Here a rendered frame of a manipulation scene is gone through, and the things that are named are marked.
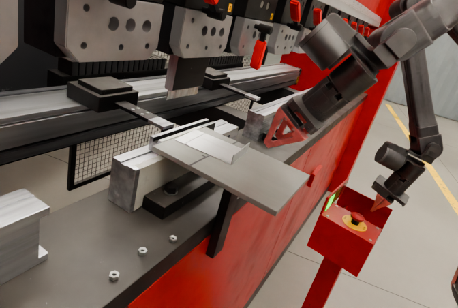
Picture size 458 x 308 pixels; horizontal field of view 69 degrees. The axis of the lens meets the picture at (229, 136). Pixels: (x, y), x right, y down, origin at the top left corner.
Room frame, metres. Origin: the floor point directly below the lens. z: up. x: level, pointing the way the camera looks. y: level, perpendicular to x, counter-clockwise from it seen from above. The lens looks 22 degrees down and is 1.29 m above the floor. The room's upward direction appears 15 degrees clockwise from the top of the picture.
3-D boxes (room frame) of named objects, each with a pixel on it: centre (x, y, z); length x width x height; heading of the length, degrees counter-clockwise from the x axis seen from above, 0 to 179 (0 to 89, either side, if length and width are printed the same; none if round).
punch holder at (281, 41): (0.99, -0.05, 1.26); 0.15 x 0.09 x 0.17; 155
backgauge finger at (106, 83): (0.72, 0.25, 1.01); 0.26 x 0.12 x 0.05; 65
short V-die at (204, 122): (0.68, 0.10, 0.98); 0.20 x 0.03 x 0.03; 155
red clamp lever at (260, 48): (0.76, -0.01, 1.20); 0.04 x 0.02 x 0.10; 65
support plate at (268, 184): (0.58, -0.02, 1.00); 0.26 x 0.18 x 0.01; 65
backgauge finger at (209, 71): (1.14, 0.05, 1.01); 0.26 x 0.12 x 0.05; 65
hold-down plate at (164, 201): (0.66, 0.04, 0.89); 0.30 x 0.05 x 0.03; 155
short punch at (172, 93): (0.65, 0.11, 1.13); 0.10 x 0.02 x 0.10; 155
